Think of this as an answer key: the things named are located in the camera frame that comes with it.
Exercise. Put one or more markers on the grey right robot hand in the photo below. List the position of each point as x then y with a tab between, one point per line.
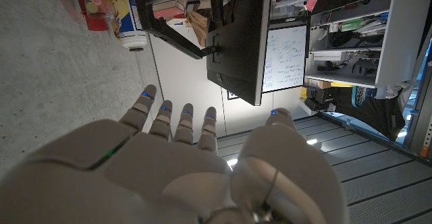
152	176

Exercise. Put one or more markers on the black computer monitor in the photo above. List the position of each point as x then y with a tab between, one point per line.
239	48

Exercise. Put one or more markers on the red cup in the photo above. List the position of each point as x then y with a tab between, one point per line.
94	24

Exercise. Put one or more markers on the red book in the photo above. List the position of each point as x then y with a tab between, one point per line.
170	11

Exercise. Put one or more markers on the white wipes canister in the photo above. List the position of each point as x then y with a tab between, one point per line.
126	11

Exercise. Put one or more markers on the whiteboard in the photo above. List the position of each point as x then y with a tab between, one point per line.
285	57

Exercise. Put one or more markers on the black fabric bag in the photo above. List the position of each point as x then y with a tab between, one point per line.
374	112

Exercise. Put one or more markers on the white shelf cabinet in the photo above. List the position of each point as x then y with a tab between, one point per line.
395	31

